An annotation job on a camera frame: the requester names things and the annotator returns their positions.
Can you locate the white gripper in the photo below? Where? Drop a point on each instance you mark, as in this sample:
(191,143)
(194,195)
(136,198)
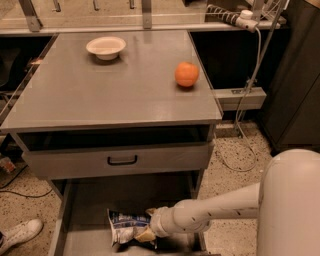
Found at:
(159,221)

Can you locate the blue chip bag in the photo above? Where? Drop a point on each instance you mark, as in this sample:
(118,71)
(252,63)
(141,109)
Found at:
(125,226)

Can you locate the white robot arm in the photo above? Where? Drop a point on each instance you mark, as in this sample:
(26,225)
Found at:
(285,203)

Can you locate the grey open middle drawer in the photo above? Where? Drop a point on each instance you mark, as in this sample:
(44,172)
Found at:
(82,227)

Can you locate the grey top drawer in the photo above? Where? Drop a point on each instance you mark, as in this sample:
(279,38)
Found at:
(123,151)

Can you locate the grey metal drawer cabinet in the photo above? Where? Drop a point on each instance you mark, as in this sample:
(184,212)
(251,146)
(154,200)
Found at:
(73,90)

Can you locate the white sneaker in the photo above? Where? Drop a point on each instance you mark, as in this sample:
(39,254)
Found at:
(19,234)

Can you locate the orange fruit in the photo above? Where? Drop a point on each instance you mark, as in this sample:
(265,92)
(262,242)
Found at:
(186,74)

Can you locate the dark grey cabinet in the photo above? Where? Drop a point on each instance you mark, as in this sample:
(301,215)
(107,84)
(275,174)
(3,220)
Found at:
(290,116)

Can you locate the white paper bowl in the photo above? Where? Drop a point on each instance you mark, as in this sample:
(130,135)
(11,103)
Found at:
(106,48)

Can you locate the white power strip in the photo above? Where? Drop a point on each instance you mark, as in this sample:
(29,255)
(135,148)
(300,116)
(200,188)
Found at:
(243,20)

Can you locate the grey back shelf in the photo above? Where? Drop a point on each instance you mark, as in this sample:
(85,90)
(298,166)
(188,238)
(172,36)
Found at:
(58,16)

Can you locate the black drawer handle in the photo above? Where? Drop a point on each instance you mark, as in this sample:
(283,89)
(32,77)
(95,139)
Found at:
(122,161)

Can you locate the grey metal rail beam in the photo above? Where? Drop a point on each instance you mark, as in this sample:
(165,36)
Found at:
(236,99)

